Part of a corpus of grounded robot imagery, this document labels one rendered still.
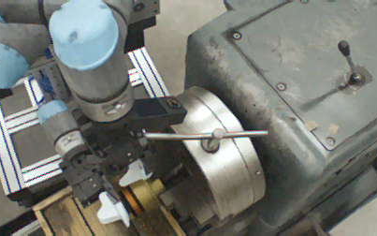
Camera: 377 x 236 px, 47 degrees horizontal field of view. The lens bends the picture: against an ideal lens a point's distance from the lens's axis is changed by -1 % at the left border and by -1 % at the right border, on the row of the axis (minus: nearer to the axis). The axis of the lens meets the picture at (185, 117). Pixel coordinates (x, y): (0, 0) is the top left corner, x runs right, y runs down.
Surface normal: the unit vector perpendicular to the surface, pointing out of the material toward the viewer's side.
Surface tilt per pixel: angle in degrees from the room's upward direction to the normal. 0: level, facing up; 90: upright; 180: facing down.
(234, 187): 51
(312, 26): 0
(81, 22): 13
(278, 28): 0
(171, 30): 0
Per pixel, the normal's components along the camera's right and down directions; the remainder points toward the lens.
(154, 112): 0.36, -0.76
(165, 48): 0.04, -0.47
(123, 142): -0.09, -0.62
